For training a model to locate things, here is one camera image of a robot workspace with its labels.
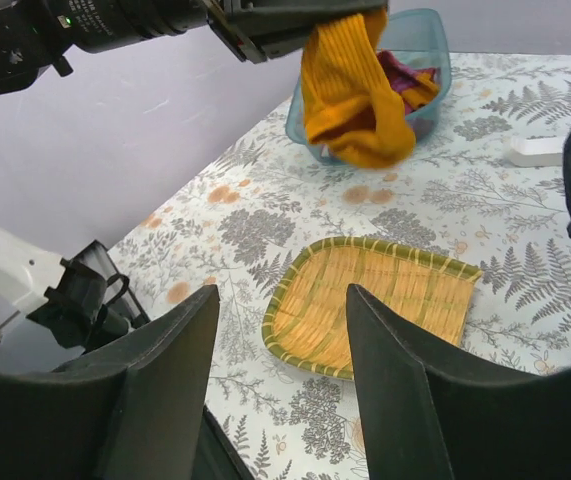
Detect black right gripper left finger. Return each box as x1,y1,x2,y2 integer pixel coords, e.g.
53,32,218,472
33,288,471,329
0,284,221,480

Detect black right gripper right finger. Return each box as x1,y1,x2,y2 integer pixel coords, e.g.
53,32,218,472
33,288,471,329
351,307,571,479

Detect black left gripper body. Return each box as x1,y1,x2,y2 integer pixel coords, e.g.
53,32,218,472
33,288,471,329
207,0,387,63

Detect maroon purple striped sock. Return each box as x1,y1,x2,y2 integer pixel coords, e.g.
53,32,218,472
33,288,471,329
377,50,440,115

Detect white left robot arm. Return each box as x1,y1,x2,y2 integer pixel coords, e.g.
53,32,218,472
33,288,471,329
0,1,381,351

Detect woven bamboo tray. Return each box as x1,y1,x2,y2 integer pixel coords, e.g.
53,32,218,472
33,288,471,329
261,236,483,381

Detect teal transparent plastic basin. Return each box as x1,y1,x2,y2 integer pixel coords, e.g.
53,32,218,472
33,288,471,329
286,8,451,169

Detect white drying rack stand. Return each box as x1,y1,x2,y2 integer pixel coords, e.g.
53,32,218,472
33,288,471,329
504,137,565,168

